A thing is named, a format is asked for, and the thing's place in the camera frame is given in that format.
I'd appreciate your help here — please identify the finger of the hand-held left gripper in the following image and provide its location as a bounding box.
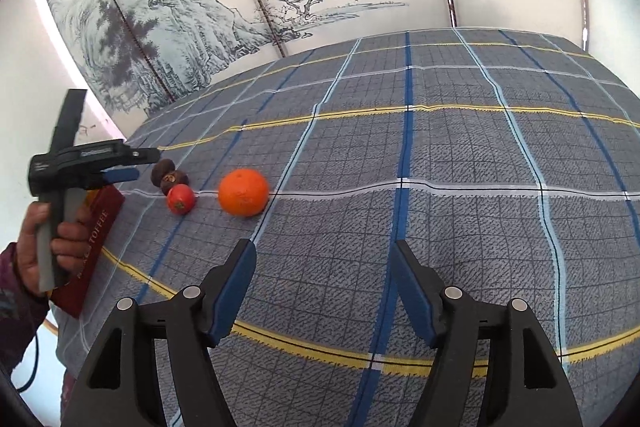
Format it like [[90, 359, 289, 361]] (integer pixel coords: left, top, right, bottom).
[[125, 148, 162, 166], [97, 167, 141, 184]]

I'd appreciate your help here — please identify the grey plaid tablecloth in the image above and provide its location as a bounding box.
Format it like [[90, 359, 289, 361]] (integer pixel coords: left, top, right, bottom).
[[52, 26, 640, 427]]

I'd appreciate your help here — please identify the person's purple patterned clothing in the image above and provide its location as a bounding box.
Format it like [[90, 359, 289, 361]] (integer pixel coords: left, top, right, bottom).
[[59, 369, 87, 427]]

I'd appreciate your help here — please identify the red and gold tin box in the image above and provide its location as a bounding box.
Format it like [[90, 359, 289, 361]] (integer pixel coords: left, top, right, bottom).
[[50, 184, 126, 320]]

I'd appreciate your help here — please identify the black cable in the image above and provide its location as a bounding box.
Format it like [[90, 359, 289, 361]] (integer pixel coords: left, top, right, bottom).
[[12, 322, 41, 392]]

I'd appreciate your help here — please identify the dark brown fruit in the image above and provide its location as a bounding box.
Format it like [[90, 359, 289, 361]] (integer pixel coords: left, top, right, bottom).
[[151, 159, 176, 188], [161, 170, 190, 196]]

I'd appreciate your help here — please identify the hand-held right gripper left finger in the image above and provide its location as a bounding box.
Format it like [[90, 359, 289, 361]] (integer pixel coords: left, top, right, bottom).
[[60, 238, 258, 427]]

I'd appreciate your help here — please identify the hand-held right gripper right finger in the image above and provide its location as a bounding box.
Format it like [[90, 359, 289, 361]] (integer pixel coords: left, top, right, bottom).
[[392, 239, 583, 427]]

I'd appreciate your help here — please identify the large orange mandarin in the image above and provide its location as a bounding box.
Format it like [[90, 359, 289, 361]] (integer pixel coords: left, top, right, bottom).
[[218, 168, 271, 218]]

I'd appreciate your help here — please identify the person's left hand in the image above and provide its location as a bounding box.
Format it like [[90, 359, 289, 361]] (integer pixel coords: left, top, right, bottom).
[[19, 203, 93, 295]]

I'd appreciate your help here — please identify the red tomato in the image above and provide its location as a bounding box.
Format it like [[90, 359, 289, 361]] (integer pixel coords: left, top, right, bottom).
[[166, 185, 196, 215]]

